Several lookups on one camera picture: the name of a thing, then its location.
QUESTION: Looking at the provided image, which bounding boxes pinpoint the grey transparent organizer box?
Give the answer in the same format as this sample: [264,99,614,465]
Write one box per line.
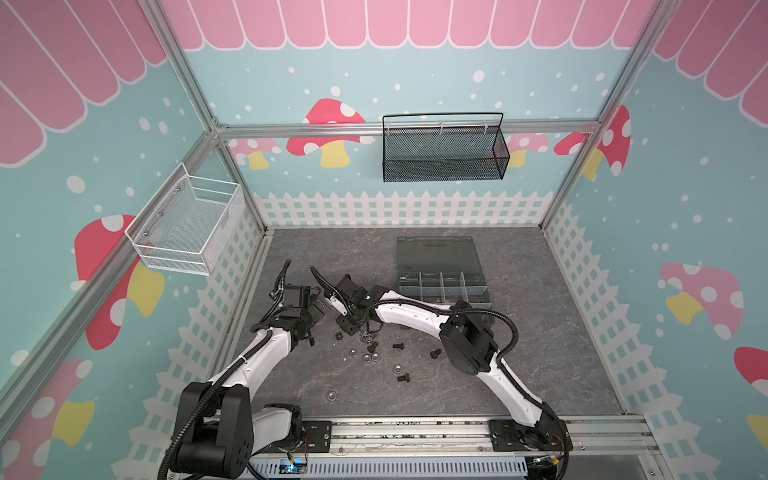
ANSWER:
[396,236,492,308]

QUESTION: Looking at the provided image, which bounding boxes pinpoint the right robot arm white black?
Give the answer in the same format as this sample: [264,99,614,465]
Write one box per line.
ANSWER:
[310,266,573,454]

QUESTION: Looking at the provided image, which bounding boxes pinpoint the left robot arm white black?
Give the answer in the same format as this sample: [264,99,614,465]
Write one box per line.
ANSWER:
[157,260,324,479]

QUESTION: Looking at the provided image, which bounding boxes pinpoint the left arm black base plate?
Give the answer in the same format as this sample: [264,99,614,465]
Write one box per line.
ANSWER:
[254,420,333,455]

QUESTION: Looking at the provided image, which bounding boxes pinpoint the white wire mesh basket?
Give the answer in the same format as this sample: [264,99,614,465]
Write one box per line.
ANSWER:
[125,164,245,276]

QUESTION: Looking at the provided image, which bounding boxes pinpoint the black wire mesh basket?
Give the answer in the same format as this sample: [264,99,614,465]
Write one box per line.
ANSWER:
[381,112,511,183]

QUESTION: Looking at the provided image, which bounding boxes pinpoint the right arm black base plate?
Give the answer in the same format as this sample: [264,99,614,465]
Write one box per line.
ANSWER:
[488,415,573,452]

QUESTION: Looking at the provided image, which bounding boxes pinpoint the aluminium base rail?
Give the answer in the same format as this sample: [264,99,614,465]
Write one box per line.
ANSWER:
[158,413,661,463]

